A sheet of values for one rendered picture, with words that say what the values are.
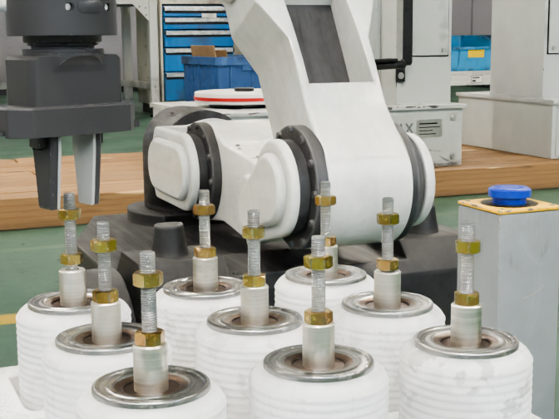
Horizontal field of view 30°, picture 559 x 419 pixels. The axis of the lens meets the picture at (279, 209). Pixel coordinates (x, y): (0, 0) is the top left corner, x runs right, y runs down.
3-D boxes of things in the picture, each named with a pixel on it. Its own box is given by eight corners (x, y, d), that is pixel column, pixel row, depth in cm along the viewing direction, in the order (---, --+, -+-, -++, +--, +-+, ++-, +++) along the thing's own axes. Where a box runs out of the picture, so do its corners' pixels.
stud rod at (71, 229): (64, 282, 88) (60, 193, 86) (72, 279, 89) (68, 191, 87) (72, 283, 87) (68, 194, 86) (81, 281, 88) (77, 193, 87)
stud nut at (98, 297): (121, 302, 76) (120, 291, 76) (98, 305, 76) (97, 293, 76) (112, 296, 78) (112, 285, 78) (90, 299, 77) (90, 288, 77)
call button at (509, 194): (479, 206, 100) (479, 184, 100) (514, 203, 102) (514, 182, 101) (503, 213, 96) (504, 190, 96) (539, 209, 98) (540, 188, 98)
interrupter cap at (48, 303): (130, 297, 91) (129, 289, 91) (102, 320, 84) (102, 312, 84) (46, 294, 92) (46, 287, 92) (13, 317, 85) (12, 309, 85)
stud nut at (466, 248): (472, 248, 76) (472, 237, 76) (486, 253, 74) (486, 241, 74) (449, 251, 75) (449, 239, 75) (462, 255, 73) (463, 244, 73)
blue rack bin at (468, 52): (408, 69, 660) (408, 36, 657) (461, 68, 674) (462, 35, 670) (448, 71, 614) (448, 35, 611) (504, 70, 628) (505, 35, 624)
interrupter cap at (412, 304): (418, 296, 91) (418, 288, 91) (444, 318, 83) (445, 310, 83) (333, 300, 90) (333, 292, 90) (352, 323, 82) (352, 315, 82)
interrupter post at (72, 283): (91, 303, 89) (90, 266, 89) (82, 311, 87) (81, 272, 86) (65, 303, 90) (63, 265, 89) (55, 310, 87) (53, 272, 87)
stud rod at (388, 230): (388, 285, 87) (388, 196, 86) (395, 288, 86) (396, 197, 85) (378, 287, 86) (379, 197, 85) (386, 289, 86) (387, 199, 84)
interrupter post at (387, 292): (397, 305, 88) (398, 267, 87) (404, 312, 86) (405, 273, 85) (369, 306, 88) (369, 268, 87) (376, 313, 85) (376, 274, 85)
